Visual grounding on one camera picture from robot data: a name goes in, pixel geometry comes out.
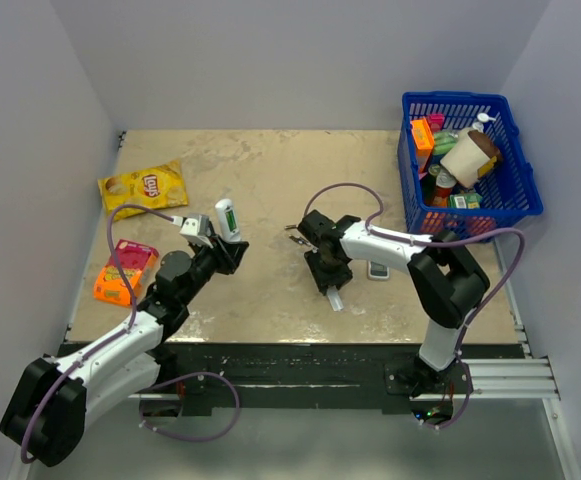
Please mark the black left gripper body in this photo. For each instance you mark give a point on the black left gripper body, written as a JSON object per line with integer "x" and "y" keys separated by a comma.
{"x": 213, "y": 259}

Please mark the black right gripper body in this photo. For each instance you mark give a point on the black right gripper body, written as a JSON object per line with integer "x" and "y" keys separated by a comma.
{"x": 327, "y": 272}

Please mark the white battery cover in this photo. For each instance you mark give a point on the white battery cover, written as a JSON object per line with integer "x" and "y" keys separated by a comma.
{"x": 335, "y": 300}

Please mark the white remote control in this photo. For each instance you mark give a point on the white remote control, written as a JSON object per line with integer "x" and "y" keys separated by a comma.
{"x": 220, "y": 208}

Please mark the green battery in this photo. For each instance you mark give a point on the green battery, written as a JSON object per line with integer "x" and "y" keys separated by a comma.
{"x": 231, "y": 221}

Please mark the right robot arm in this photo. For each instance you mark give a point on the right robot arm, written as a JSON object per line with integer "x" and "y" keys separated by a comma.
{"x": 449, "y": 282}

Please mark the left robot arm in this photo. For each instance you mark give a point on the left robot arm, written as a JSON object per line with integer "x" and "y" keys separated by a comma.
{"x": 56, "y": 399}

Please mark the grey buttoned remote control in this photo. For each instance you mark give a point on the grey buttoned remote control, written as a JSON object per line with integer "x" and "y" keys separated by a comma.
{"x": 377, "y": 272}

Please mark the yellow Lays chips bag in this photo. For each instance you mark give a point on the yellow Lays chips bag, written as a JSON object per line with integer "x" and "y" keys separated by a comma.
{"x": 158, "y": 187}

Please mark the orange pink candy box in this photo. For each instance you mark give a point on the orange pink candy box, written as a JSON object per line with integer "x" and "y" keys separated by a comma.
{"x": 137, "y": 261}

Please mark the red can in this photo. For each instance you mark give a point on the red can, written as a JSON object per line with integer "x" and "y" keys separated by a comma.
{"x": 444, "y": 185}

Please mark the green box in basket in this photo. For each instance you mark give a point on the green box in basket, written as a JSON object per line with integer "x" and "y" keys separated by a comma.
{"x": 469, "y": 201}

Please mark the orange box in basket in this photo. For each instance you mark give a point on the orange box in basket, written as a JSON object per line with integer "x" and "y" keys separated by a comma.
{"x": 424, "y": 143}

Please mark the blue plastic basket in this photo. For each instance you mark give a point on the blue plastic basket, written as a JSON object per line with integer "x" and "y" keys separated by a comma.
{"x": 509, "y": 192}

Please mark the green bottle in basket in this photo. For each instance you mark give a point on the green bottle in basket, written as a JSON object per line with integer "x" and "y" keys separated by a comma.
{"x": 444, "y": 141}

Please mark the paper cup with brown lid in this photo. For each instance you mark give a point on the paper cup with brown lid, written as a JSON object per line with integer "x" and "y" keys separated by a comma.
{"x": 474, "y": 156}

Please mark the pink box in basket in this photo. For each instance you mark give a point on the pink box in basket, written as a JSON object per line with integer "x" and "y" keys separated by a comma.
{"x": 435, "y": 121}

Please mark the white pump bottle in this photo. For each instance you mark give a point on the white pump bottle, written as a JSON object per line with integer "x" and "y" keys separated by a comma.
{"x": 481, "y": 120}

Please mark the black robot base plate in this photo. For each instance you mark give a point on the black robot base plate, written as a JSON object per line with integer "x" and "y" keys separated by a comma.
{"x": 199, "y": 378}

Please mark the aluminium rail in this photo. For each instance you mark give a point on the aluminium rail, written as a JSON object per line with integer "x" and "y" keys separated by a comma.
{"x": 515, "y": 379}

